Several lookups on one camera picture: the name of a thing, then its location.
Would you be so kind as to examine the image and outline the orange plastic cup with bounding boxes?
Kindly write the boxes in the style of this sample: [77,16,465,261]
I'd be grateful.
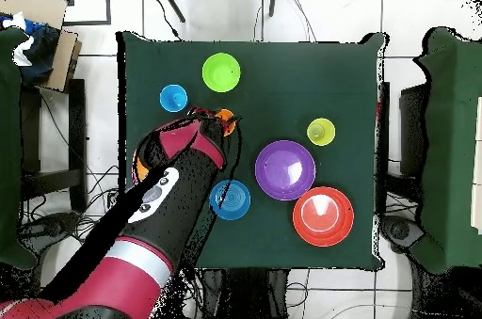
[214,108,237,138]

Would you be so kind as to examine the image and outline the tangle of floor cables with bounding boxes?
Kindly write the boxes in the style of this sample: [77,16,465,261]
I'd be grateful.
[18,164,125,252]

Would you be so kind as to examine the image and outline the purple plastic bowl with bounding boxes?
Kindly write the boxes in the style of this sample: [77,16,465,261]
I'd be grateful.
[254,139,317,202]

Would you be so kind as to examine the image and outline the small green plastic bowl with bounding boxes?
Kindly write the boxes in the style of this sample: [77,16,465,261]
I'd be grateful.
[201,52,242,93]

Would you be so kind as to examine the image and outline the blue and white clothes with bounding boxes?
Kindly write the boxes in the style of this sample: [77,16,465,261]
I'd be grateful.
[0,10,61,87]

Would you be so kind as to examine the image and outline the black cable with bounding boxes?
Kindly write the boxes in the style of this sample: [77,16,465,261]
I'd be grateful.
[148,0,183,40]

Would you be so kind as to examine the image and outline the black wooden stool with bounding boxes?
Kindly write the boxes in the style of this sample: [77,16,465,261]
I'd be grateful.
[20,77,88,215]

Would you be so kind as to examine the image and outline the green cloth covered table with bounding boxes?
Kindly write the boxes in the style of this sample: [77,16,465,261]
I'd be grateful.
[0,26,39,271]
[411,26,482,275]

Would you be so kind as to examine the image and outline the large orange plastic bowl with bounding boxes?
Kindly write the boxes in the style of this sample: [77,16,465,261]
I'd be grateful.
[134,152,152,183]

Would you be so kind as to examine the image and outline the blue plastic cup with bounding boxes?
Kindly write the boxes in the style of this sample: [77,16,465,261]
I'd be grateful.
[158,84,189,114]

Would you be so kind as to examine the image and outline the black metal frame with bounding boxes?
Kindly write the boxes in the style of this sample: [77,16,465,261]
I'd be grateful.
[55,0,113,27]

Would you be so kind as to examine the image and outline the dark green table cloth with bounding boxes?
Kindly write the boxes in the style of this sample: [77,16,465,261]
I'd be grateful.
[116,30,389,271]

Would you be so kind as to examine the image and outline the brown cardboard box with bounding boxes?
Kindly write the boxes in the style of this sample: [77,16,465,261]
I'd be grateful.
[0,0,83,93]

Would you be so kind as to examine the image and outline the red plastic bowl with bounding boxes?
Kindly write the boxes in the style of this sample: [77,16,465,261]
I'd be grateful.
[292,185,356,248]

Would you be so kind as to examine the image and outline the small blue plastic bowl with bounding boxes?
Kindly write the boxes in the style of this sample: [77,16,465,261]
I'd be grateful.
[209,178,252,221]

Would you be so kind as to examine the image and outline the pale yellow-green plastic cup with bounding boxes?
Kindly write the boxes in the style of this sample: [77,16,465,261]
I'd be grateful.
[305,117,337,147]

